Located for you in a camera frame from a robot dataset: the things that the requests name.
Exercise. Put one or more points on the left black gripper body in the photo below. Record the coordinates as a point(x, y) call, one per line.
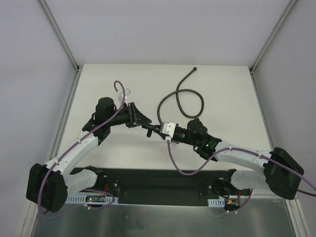
point(132, 114)

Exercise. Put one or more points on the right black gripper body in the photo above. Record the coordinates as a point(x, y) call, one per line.
point(160, 130)

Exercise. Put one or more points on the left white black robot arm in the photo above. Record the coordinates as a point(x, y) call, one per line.
point(49, 185)

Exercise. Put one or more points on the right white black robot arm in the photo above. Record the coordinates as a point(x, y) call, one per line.
point(275, 170)

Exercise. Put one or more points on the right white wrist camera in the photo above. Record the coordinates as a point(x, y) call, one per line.
point(168, 129)

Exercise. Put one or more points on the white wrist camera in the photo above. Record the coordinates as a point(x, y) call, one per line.
point(123, 95)
point(168, 129)

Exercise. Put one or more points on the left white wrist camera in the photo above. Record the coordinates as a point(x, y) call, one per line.
point(123, 95)

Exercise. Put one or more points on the right white slotted cable duct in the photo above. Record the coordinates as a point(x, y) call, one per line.
point(216, 203)

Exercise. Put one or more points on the white slotted cable duct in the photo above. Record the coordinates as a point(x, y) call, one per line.
point(216, 203)
point(88, 199)

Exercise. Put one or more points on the left white slotted cable duct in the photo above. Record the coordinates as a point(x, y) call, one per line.
point(88, 199)

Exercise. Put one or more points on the left aluminium frame post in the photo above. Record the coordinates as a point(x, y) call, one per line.
point(58, 34)

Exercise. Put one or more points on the aluminium frame post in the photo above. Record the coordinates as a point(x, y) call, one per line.
point(273, 34)
point(58, 34)

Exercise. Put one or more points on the right aluminium frame post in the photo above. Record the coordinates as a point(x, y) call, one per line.
point(273, 34)

